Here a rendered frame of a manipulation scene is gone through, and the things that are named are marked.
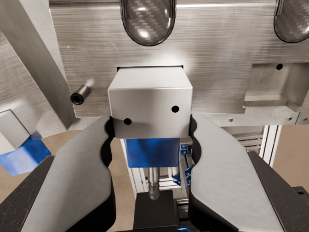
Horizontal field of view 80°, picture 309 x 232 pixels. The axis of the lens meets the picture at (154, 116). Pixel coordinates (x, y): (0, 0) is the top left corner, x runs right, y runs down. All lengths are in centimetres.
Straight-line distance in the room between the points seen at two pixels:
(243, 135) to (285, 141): 52
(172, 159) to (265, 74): 12
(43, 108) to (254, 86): 22
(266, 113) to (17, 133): 32
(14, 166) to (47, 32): 16
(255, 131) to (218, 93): 98
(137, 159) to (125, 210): 168
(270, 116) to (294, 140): 130
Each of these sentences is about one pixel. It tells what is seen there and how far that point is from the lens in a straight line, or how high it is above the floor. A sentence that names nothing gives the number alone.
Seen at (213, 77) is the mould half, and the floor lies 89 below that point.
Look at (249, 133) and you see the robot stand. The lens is 113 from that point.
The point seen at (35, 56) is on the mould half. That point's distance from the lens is 25.
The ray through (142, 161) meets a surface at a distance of 16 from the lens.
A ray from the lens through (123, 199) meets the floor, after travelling 172.
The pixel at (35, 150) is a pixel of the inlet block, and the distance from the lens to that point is 27.
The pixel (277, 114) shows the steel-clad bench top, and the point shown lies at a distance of 33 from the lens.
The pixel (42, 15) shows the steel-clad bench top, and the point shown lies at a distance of 27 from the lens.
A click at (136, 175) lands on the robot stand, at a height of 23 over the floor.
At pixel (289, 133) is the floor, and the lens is 156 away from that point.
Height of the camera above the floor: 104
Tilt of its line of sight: 62 degrees down
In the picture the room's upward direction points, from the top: 178 degrees clockwise
